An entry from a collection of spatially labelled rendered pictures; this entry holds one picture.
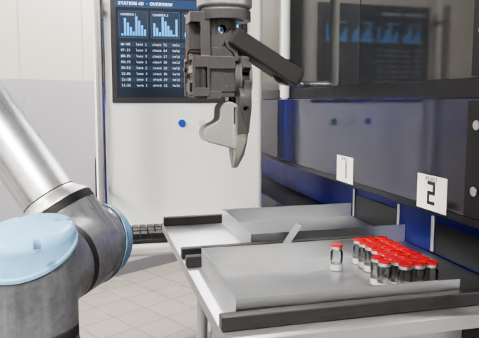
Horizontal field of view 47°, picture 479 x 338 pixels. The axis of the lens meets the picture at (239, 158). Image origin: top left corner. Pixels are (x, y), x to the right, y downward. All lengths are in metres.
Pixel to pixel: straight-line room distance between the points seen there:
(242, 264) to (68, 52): 2.74
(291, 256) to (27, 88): 2.62
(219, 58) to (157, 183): 0.98
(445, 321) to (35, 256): 0.55
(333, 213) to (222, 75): 0.77
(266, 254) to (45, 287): 0.45
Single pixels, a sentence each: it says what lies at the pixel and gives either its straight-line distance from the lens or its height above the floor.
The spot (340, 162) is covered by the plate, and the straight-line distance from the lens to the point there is 1.31.
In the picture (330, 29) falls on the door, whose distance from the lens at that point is 1.40.
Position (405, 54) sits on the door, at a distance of 1.09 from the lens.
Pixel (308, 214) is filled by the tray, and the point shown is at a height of 0.89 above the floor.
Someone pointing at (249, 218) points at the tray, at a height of 0.89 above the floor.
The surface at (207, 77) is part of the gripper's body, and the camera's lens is 0.73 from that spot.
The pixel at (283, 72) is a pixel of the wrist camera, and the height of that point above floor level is 1.21.
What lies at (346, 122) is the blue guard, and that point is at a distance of 1.28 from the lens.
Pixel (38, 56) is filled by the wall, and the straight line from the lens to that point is 3.51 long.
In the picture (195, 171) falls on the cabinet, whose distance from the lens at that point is 1.67.
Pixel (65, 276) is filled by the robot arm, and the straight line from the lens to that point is 0.73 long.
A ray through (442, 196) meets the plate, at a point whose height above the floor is 1.02.
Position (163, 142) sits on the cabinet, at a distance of 1.65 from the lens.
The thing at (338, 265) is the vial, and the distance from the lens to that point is 0.99.
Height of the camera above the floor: 1.18
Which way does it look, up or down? 6 degrees down
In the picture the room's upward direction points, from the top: straight up
